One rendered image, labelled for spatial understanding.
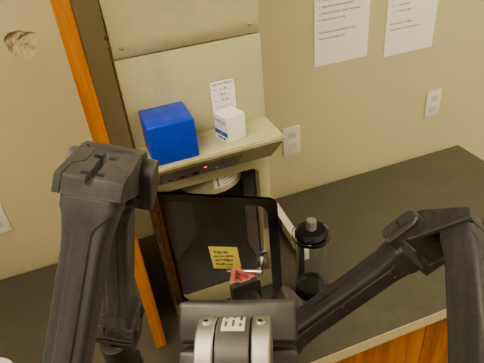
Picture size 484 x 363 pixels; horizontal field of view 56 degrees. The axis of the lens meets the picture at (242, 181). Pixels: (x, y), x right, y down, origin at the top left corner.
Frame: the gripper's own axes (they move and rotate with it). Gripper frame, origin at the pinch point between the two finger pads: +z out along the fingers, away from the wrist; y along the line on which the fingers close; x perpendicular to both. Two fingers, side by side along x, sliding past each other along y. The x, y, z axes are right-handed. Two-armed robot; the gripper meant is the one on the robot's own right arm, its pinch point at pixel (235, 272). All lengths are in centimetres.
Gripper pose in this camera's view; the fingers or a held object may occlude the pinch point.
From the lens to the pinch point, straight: 114.5
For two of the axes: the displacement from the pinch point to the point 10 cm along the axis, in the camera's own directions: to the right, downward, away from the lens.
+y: -0.9, -8.2, -5.6
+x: -9.4, 2.6, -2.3
